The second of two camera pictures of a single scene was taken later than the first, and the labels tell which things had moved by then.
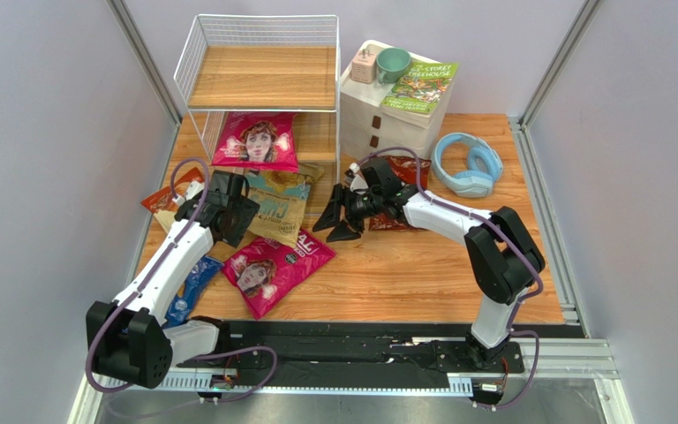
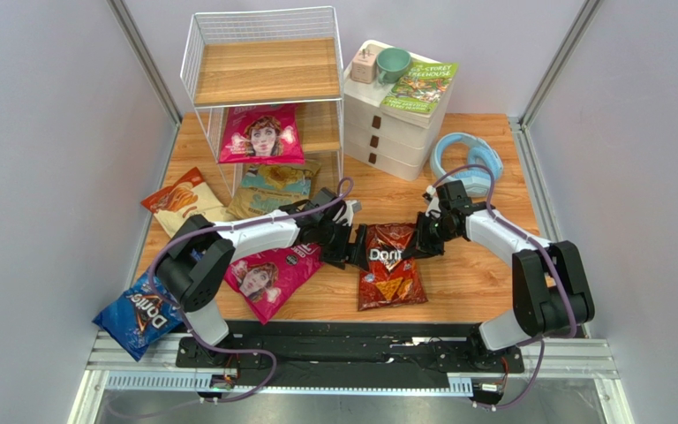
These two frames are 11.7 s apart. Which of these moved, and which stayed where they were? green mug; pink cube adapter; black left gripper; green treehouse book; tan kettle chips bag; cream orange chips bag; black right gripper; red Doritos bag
Moved: black right gripper; red Doritos bag; black left gripper
Stayed: cream orange chips bag; tan kettle chips bag; pink cube adapter; green treehouse book; green mug
